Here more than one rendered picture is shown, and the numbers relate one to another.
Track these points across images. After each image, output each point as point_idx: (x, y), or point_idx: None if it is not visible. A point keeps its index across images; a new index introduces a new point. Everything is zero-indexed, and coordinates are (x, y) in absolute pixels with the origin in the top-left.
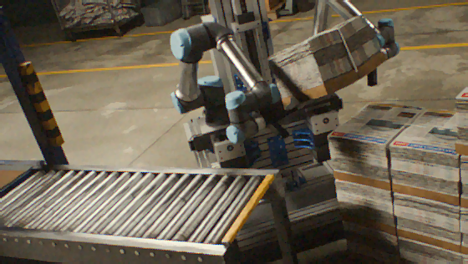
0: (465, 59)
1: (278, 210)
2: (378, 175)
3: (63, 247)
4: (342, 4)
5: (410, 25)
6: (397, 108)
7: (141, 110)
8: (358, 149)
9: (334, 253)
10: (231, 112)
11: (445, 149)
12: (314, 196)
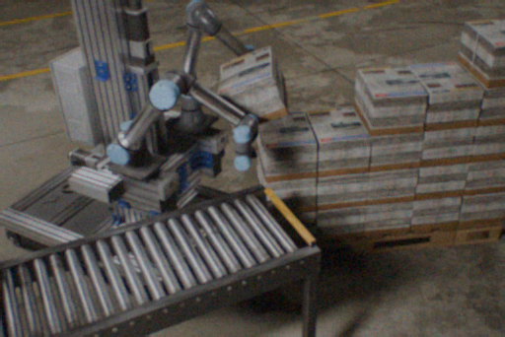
0: (161, 65)
1: None
2: (307, 168)
3: (159, 315)
4: (231, 38)
5: (67, 35)
6: (285, 115)
7: None
8: (293, 153)
9: (234, 252)
10: (245, 144)
11: (360, 136)
12: None
